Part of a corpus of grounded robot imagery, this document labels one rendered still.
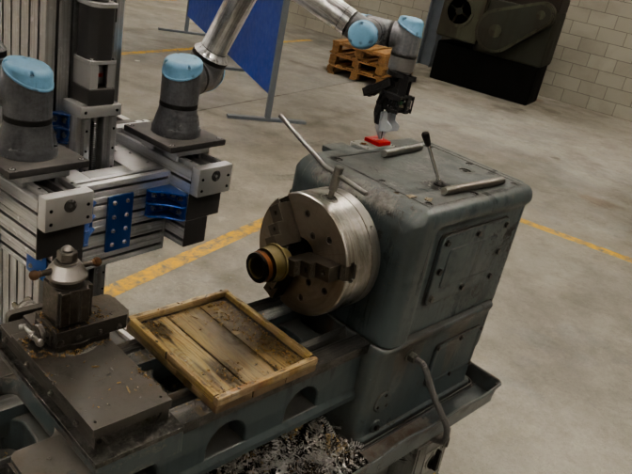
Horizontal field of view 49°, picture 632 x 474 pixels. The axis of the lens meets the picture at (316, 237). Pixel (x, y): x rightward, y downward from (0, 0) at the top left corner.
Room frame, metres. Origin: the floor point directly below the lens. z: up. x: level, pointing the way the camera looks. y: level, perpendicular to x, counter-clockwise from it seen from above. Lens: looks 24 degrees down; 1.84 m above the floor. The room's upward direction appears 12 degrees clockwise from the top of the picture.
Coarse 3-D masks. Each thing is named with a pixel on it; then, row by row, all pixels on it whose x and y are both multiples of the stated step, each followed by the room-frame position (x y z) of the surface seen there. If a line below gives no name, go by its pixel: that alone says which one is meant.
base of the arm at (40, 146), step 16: (0, 128) 1.62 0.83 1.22; (16, 128) 1.59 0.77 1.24; (32, 128) 1.61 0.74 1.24; (48, 128) 1.64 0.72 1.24; (0, 144) 1.59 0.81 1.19; (16, 144) 1.59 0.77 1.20; (32, 144) 1.60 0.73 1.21; (48, 144) 1.63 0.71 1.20; (16, 160) 1.58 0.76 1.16; (32, 160) 1.59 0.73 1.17; (48, 160) 1.62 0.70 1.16
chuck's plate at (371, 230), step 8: (344, 192) 1.64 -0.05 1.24; (352, 200) 1.60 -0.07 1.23; (360, 208) 1.59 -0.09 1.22; (368, 216) 1.58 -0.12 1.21; (368, 224) 1.56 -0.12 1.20; (368, 232) 1.55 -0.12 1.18; (376, 232) 1.57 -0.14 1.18; (376, 240) 1.56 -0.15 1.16; (376, 248) 1.55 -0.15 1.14; (376, 256) 1.54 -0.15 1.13; (376, 264) 1.54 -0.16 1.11; (376, 272) 1.54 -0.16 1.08; (368, 288) 1.54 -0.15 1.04; (360, 296) 1.54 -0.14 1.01
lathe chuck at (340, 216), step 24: (312, 192) 1.60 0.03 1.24; (336, 192) 1.62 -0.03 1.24; (264, 216) 1.65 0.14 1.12; (312, 216) 1.55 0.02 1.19; (336, 216) 1.51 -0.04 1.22; (360, 216) 1.57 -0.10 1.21; (264, 240) 1.64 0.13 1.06; (312, 240) 1.54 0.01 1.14; (336, 240) 1.49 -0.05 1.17; (360, 240) 1.52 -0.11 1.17; (360, 264) 1.49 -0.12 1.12; (288, 288) 1.57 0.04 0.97; (312, 288) 1.52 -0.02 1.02; (336, 288) 1.47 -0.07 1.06; (360, 288) 1.51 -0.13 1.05; (312, 312) 1.50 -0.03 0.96
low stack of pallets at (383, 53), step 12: (336, 48) 9.51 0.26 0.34; (348, 48) 9.88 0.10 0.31; (372, 48) 9.51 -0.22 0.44; (384, 48) 9.78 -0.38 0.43; (336, 60) 9.51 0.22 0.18; (348, 60) 9.89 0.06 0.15; (360, 60) 9.38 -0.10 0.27; (372, 60) 9.48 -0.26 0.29; (384, 60) 9.23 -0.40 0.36; (336, 72) 9.54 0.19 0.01; (360, 72) 9.32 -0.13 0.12; (372, 72) 9.38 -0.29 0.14; (384, 72) 9.25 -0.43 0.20
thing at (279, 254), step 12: (264, 252) 1.46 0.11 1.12; (276, 252) 1.47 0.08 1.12; (288, 252) 1.50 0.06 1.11; (252, 264) 1.48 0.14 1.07; (264, 264) 1.43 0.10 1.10; (276, 264) 1.44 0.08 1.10; (288, 264) 1.46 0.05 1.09; (252, 276) 1.45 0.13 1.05; (264, 276) 1.42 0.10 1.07; (276, 276) 1.44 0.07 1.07
